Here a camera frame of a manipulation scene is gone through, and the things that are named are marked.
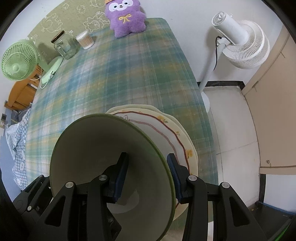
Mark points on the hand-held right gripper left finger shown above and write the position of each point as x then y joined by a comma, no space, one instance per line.
121,176

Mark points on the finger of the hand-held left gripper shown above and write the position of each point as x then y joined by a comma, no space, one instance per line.
39,185

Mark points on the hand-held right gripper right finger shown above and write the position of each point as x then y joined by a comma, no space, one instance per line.
173,178

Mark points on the round yellow floral plate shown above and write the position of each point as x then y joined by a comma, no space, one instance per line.
195,160

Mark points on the grey-green floral ceramic bowl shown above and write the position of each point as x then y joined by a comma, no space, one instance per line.
97,143

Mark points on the white plate with red pattern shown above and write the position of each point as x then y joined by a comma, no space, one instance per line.
150,129

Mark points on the scalloped yellow floral plate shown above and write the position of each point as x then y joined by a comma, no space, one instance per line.
170,124

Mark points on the blue checkered bear blanket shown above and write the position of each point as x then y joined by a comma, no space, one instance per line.
18,143

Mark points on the wooden chair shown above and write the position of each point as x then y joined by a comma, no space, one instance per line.
20,92

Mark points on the green plaid tablecloth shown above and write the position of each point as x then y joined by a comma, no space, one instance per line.
127,76

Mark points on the green desk fan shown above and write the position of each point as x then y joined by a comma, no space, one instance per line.
16,62

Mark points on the beige door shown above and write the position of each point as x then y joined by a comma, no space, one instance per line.
277,104

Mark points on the glass jar with brown lid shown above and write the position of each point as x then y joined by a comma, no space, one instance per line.
66,47

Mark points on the cotton swab container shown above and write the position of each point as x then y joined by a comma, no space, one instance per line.
85,40

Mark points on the white standing fan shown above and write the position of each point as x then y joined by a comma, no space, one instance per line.
245,44

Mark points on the purple plush toy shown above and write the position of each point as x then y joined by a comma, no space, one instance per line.
126,23

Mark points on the green cartoon print board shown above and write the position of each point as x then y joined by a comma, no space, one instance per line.
57,20

